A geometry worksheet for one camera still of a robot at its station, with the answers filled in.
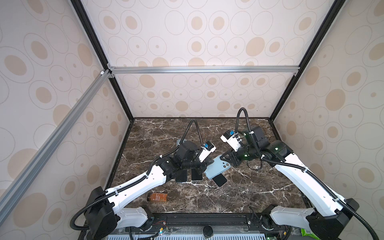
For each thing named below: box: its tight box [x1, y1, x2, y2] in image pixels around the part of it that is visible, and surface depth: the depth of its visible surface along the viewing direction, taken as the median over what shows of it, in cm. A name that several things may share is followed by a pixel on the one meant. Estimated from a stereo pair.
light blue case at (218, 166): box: [204, 154, 231, 180], surface depth 72 cm
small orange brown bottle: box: [146, 192, 168, 202], surface depth 80 cm
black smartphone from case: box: [175, 169, 187, 183], surface depth 89 cm
